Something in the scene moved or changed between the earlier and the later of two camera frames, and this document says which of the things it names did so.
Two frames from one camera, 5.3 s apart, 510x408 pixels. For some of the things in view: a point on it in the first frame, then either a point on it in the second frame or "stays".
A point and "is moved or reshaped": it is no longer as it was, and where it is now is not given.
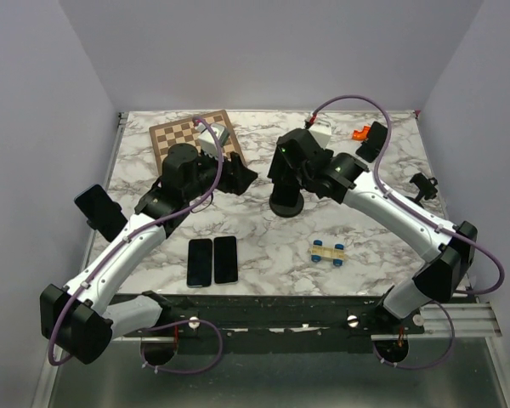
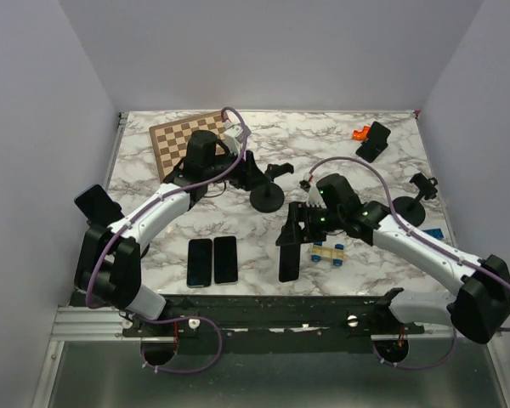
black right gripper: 275,163 → 290,233
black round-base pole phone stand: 286,211 is moved or reshaped
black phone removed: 199,263 stays
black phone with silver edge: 225,260 stays
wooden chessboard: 211,134 stays
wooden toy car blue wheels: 319,251 stays
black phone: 286,191 → 289,263
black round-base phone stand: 427,187 stays
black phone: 102,213 stays
